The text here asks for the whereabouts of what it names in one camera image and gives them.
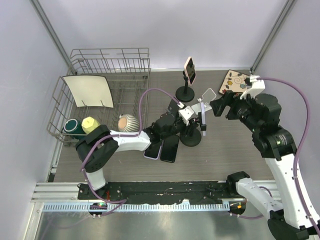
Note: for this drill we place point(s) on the grey wire dish rack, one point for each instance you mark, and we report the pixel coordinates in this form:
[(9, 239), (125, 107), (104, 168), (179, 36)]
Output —
[(127, 71)]

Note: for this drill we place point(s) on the black case phone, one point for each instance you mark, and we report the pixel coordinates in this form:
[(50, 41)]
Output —
[(169, 149)]

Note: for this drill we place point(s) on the purple case phone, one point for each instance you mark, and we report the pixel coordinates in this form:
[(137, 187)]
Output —
[(203, 126)]

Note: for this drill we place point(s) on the black round phone stand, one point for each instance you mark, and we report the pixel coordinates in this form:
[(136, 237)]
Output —
[(192, 141)]

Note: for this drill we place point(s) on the white cable duct strip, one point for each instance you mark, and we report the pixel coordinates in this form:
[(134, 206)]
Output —
[(86, 206)]

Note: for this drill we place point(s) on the floral square coaster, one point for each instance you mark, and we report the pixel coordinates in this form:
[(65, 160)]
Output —
[(234, 81)]

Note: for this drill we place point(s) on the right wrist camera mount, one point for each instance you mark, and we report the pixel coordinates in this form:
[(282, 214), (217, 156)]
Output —
[(256, 86)]

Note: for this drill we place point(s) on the lavender case phone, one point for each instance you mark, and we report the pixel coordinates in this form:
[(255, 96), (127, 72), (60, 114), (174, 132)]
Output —
[(153, 151)]

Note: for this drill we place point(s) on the white square plate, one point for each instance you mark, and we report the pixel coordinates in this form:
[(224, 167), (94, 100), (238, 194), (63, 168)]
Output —
[(89, 90)]

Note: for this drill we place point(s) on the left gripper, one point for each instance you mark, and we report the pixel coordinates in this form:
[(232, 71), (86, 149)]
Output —
[(188, 128)]

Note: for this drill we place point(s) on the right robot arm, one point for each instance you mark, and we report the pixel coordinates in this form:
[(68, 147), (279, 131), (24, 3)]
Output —
[(293, 218)]

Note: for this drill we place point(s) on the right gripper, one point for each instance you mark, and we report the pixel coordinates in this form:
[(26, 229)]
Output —
[(218, 105)]

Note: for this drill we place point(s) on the dark green mug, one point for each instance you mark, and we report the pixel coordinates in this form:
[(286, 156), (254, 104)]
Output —
[(73, 126)]

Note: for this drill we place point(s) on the striped round mug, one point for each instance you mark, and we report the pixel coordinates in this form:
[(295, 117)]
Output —
[(127, 123)]

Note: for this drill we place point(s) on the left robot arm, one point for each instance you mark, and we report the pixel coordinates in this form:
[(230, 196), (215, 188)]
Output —
[(97, 147)]

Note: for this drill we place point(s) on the yellow faceted cup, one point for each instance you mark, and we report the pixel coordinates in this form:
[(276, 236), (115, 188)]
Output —
[(89, 124)]

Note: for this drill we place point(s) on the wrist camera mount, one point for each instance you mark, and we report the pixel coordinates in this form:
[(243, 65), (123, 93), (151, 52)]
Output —
[(256, 86), (185, 112)]

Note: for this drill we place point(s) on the wooden base phone stand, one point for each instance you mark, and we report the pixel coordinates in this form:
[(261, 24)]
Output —
[(173, 107)]

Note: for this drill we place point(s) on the black mounting base plate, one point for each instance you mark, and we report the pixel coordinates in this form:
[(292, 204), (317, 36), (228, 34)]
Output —
[(160, 192)]

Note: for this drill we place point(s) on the black tall phone stand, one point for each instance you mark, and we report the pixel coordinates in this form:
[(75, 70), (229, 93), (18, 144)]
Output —
[(184, 93)]

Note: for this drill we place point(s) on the pink case phone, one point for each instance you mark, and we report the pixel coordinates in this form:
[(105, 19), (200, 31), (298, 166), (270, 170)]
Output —
[(189, 70)]

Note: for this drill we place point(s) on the white folding phone stand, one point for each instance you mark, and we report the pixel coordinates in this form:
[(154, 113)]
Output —
[(208, 96)]

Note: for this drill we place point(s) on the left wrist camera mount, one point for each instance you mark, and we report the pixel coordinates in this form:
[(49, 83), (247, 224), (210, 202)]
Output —
[(185, 112)]

